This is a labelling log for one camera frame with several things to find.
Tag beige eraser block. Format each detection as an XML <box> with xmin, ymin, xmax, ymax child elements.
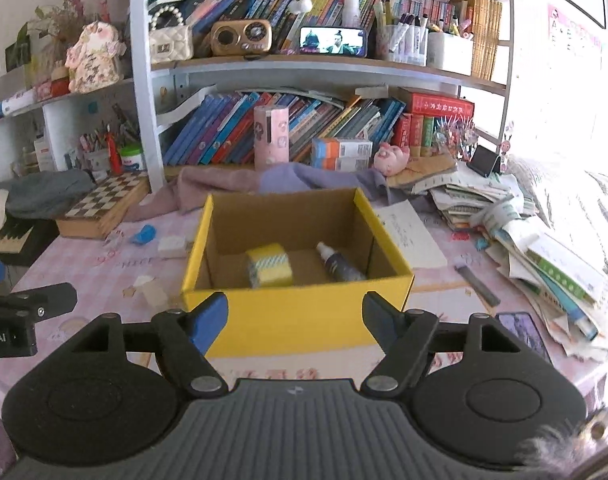
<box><xmin>139</xmin><ymin>280</ymin><xmax>169</xmax><ymax>312</ymax></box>

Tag white spray bottle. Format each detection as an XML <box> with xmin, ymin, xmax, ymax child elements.
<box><xmin>316</xmin><ymin>242</ymin><xmax>366</xmax><ymax>282</ymax></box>

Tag white power adapter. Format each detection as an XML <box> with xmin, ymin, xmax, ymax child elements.
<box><xmin>157</xmin><ymin>235</ymin><xmax>188</xmax><ymax>259</ymax></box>

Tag blue wrapper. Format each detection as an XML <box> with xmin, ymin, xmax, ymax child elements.
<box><xmin>129</xmin><ymin>224</ymin><xmax>156</xmax><ymax>246</ymax></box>

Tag yellow tape roll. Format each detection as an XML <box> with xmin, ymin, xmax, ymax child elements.
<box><xmin>246</xmin><ymin>243</ymin><xmax>293</xmax><ymax>288</ymax></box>

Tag black keyboard piano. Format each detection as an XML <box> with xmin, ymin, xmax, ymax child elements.
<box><xmin>0</xmin><ymin>217</ymin><xmax>58</xmax><ymax>268</ymax></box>

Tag grey folded clothing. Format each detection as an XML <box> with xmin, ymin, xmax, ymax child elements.
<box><xmin>0</xmin><ymin>169</ymin><xmax>96</xmax><ymax>220</ymax></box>

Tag grey metal ruler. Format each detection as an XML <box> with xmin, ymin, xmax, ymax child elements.
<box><xmin>455</xmin><ymin>259</ymin><xmax>500</xmax><ymax>308</ymax></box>

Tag clear plastic clip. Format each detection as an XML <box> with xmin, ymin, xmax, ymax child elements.
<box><xmin>103</xmin><ymin>229</ymin><xmax>125</xmax><ymax>254</ymax></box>

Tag wooden chess board box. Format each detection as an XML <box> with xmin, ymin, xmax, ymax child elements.
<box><xmin>56</xmin><ymin>171</ymin><xmax>150</xmax><ymax>240</ymax></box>

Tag black smartphone on table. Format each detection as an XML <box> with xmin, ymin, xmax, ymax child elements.
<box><xmin>496</xmin><ymin>312</ymin><xmax>552</xmax><ymax>364</ymax></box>

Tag yellow cardboard box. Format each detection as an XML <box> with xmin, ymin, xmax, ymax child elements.
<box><xmin>181</xmin><ymin>188</ymin><xmax>415</xmax><ymax>358</ymax></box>

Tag pink cloth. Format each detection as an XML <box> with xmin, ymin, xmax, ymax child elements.
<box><xmin>124</xmin><ymin>166</ymin><xmax>261</xmax><ymax>222</ymax></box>

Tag red bottle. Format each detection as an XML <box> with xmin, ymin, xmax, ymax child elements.
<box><xmin>105</xmin><ymin>132</ymin><xmax>124</xmax><ymax>177</ymax></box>

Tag green lid white jar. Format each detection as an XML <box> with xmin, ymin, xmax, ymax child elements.
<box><xmin>118</xmin><ymin>144</ymin><xmax>146</xmax><ymax>172</ymax></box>

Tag pink pig toy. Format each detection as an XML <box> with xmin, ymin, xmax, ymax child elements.
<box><xmin>372</xmin><ymin>142</ymin><xmax>410</xmax><ymax>177</ymax></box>

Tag purple cloth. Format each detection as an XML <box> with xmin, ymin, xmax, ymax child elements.
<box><xmin>257</xmin><ymin>162</ymin><xmax>409</xmax><ymax>205</ymax></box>

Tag black phone stand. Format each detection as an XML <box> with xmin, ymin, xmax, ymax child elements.
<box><xmin>467</xmin><ymin>145</ymin><xmax>500</xmax><ymax>178</ymax></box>

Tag orange white medicine boxes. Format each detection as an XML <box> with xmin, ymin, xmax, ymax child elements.
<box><xmin>310</xmin><ymin>139</ymin><xmax>372</xmax><ymax>172</ymax></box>

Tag row of leaning books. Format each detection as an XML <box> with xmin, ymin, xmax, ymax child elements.
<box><xmin>163</xmin><ymin>90</ymin><xmax>406</xmax><ymax>170</ymax></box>

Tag pink lucky cat figurine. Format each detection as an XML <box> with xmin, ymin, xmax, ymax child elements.
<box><xmin>65</xmin><ymin>22</ymin><xmax>126</xmax><ymax>94</ymax></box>

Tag pink cylindrical device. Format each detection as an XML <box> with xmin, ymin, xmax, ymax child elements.
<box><xmin>254</xmin><ymin>105</ymin><xmax>290</xmax><ymax>171</ymax></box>

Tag white shelf unit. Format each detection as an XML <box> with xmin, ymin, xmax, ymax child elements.
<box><xmin>0</xmin><ymin>0</ymin><xmax>512</xmax><ymax>190</ymax></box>

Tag white pen holder box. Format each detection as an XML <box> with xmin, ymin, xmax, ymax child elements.
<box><xmin>426</xmin><ymin>32</ymin><xmax>473</xmax><ymax>76</ymax></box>

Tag cream quilted handbag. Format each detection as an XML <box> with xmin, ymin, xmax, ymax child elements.
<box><xmin>148</xmin><ymin>4</ymin><xmax>193</xmax><ymax>65</ymax></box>

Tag phone playing video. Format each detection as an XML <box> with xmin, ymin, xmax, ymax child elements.
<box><xmin>298</xmin><ymin>26</ymin><xmax>368</xmax><ymax>58</ymax></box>

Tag wooden retro radio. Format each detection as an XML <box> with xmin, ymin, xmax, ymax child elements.
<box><xmin>211</xmin><ymin>20</ymin><xmax>272</xmax><ymax>56</ymax></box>

